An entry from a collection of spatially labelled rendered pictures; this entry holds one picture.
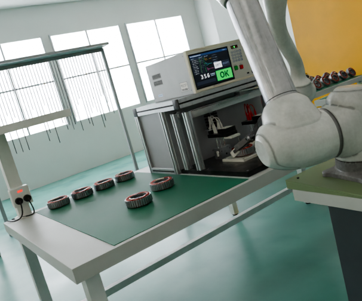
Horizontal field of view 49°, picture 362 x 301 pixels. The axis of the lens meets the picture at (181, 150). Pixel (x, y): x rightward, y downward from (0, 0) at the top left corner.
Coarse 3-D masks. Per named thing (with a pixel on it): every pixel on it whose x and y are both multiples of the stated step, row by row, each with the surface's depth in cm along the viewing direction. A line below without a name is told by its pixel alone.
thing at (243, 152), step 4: (248, 144) 191; (252, 144) 189; (232, 148) 191; (244, 148) 185; (248, 148) 184; (252, 148) 186; (240, 152) 185; (244, 152) 185; (248, 152) 184; (252, 152) 186; (236, 156) 187
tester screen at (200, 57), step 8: (224, 48) 201; (192, 56) 190; (200, 56) 193; (208, 56) 196; (216, 56) 198; (224, 56) 201; (192, 64) 190; (200, 64) 193; (208, 64) 196; (200, 72) 193; (208, 72) 195; (200, 80) 192; (216, 80) 198; (224, 80) 201
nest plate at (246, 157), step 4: (256, 152) 187; (228, 156) 194; (240, 156) 187; (244, 156) 185; (248, 156) 183; (252, 156) 183; (224, 160) 191; (228, 160) 189; (232, 160) 186; (236, 160) 184; (240, 160) 182; (244, 160) 180
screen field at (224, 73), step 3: (222, 69) 200; (225, 69) 201; (228, 69) 203; (216, 72) 198; (219, 72) 199; (222, 72) 200; (225, 72) 201; (228, 72) 203; (231, 72) 204; (219, 75) 199; (222, 75) 200; (225, 75) 201; (228, 75) 202; (231, 75) 204; (219, 78) 199; (222, 78) 200; (225, 78) 201
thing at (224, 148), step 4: (216, 148) 201; (220, 148) 198; (224, 148) 199; (228, 148) 201; (220, 152) 198; (224, 152) 199; (228, 152) 201; (216, 156) 201; (220, 156) 198; (224, 156) 199
